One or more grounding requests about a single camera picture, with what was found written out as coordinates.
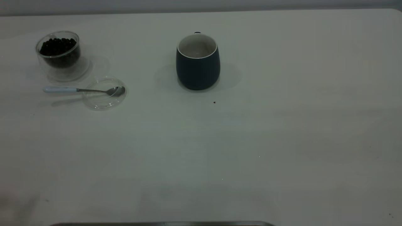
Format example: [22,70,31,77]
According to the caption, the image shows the dark blue ceramic mug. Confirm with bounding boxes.
[176,32,220,91]

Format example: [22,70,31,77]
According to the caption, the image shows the dark coffee beans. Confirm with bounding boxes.
[40,38,81,68]

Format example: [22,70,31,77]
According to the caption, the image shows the clear double-wall glass cup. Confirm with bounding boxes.
[35,30,90,82]

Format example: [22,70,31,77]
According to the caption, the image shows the metal spoon with white handle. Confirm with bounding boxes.
[43,86,126,97]

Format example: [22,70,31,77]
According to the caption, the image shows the clear round glass lid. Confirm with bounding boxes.
[82,77,127,111]

